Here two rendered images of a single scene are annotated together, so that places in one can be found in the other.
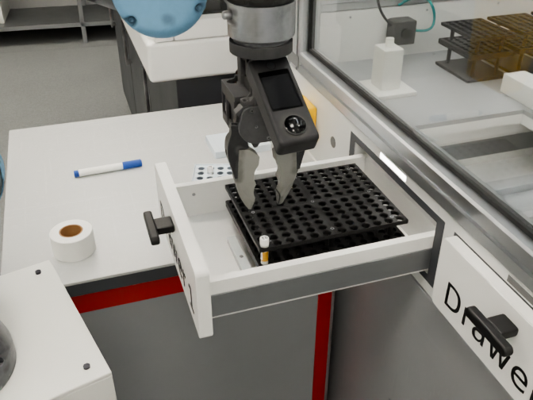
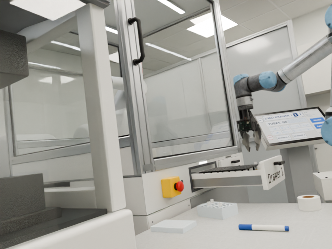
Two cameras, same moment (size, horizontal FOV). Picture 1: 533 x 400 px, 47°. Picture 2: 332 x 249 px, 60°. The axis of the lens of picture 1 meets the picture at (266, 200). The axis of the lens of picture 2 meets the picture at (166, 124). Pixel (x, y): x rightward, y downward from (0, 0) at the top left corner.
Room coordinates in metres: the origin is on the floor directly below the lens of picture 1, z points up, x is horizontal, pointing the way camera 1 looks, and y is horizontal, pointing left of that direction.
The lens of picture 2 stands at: (1.79, 0.85, 1.02)
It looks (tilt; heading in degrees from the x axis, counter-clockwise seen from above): 5 degrees up; 233
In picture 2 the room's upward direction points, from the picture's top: 7 degrees counter-clockwise
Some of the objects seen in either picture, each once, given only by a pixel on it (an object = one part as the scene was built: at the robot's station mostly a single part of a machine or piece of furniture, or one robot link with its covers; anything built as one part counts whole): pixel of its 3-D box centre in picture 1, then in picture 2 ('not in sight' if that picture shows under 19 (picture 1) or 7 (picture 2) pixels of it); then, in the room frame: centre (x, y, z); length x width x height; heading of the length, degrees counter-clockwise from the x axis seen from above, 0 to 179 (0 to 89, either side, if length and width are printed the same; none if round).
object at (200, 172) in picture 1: (224, 182); (217, 209); (1.03, 0.08, 0.78); 0.12 x 0.08 x 0.04; 91
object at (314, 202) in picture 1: (311, 219); (229, 175); (0.77, -0.07, 0.87); 0.22 x 0.18 x 0.06; 108
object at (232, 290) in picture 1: (316, 221); (228, 176); (0.77, -0.08, 0.86); 0.40 x 0.26 x 0.06; 108
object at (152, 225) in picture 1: (159, 225); (278, 163); (0.70, 0.15, 0.91); 0.07 x 0.04 x 0.01; 18
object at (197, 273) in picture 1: (181, 241); (273, 171); (0.70, 0.12, 0.87); 0.29 x 0.02 x 0.11; 18
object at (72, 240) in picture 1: (72, 240); (309, 202); (0.83, 0.33, 0.78); 0.07 x 0.07 x 0.04
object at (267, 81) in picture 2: not in sight; (263, 81); (0.64, 0.10, 1.27); 0.11 x 0.11 x 0.08; 8
